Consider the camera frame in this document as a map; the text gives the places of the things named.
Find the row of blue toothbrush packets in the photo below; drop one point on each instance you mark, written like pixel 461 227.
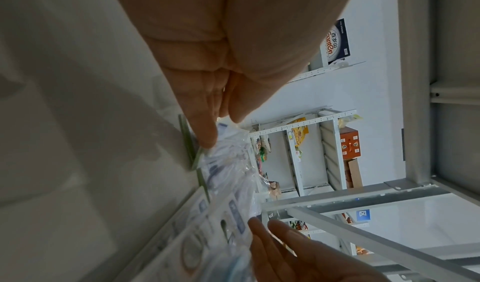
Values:
pixel 195 251

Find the yellow snack packet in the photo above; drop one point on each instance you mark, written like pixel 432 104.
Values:
pixel 300 133

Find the white drinks shelving unit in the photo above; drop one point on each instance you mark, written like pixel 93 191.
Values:
pixel 322 70

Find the blue and white water carton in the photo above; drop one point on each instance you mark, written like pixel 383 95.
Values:
pixel 337 43

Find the person's left hand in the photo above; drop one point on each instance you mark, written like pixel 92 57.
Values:
pixel 225 37

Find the red gift box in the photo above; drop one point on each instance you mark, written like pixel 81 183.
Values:
pixel 350 144

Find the open cardboard box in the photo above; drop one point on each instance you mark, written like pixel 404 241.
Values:
pixel 354 174

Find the blue printed sign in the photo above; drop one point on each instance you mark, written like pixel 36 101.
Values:
pixel 362 215

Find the white metal shelf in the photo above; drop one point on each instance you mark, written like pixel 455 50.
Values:
pixel 56 126

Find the person's right hand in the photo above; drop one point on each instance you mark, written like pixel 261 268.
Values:
pixel 300 260

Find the pile of snack packets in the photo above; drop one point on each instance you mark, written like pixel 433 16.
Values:
pixel 262 151

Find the white snack shelving unit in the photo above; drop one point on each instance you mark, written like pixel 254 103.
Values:
pixel 332 156

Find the clear toothbrush packet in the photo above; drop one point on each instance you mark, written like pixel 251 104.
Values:
pixel 232 168

